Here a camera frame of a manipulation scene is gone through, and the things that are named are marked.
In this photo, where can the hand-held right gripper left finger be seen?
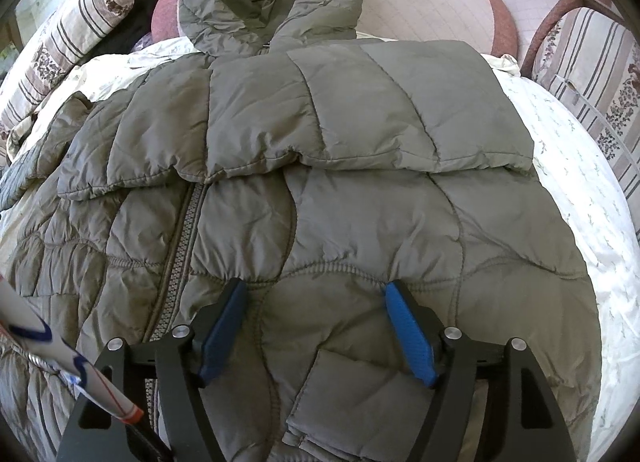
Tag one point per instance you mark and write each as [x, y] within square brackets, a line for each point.
[219, 334]

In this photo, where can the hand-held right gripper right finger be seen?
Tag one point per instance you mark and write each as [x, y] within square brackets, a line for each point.
[410, 337]

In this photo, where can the grey quilted hooded jacket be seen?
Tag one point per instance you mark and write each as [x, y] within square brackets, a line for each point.
[350, 107]

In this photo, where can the white floral bed sheet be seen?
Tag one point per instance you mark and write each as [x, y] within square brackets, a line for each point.
[565, 167]

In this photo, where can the striped floral pillow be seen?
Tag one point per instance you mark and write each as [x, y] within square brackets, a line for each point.
[595, 72]
[65, 42]

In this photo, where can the black cloth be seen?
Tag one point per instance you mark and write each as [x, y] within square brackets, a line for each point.
[145, 7]

